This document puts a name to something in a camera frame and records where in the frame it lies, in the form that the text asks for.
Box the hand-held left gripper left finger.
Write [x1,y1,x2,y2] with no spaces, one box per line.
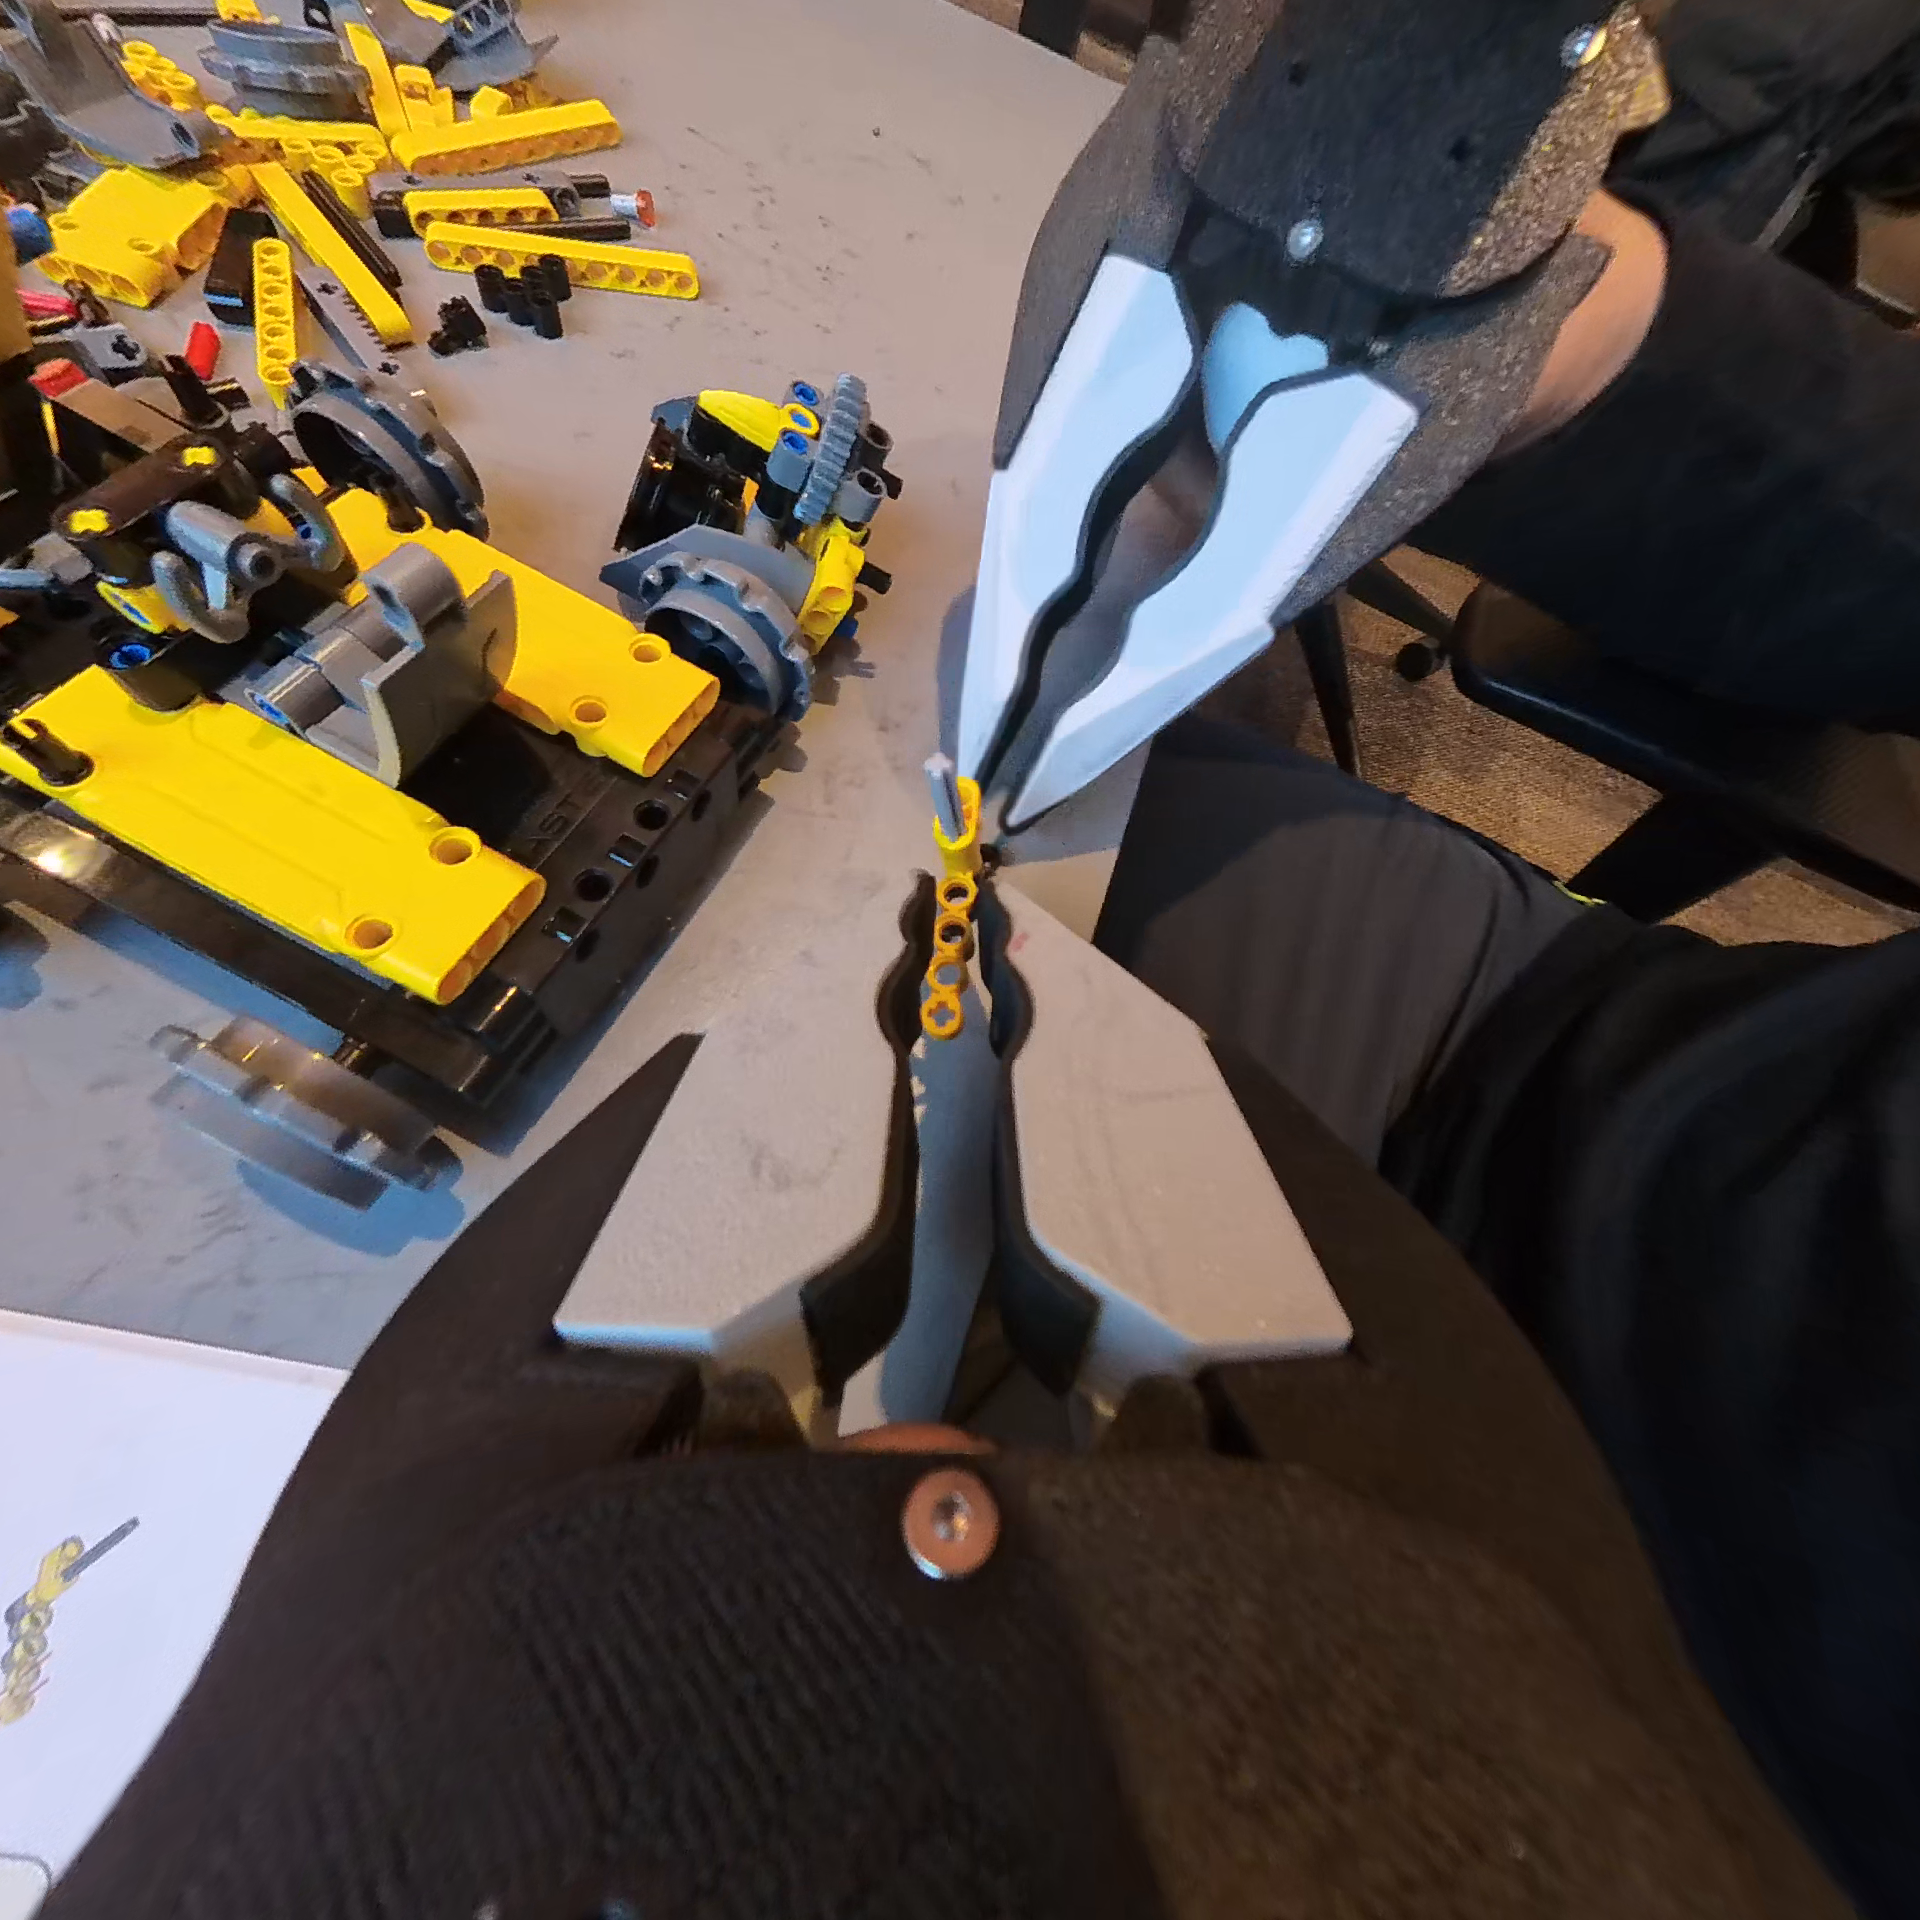
[555,881,956,1413]

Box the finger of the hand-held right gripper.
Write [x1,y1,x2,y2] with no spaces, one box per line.
[992,302,1422,838]
[948,250,1216,829]

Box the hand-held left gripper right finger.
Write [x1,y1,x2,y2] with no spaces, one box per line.
[966,881,1352,1398]

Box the small yellow toy beam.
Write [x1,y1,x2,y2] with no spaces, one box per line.
[917,767,992,1042]

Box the pile of toy parts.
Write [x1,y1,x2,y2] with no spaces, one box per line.
[0,0,707,423]

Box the person's right forearm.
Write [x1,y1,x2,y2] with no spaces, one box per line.
[1409,0,1920,736]

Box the grey desk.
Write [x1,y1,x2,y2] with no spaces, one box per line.
[0,0,1203,1920]

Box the yellow grey wheel assembly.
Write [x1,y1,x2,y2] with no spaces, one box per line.
[611,376,903,722]

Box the black office chair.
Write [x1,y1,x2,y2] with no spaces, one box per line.
[1304,571,1920,917]

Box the yellow black toy vehicle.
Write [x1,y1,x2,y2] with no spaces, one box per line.
[0,362,811,1202]

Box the white instruction booklet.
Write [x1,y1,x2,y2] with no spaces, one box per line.
[0,1306,348,1920]

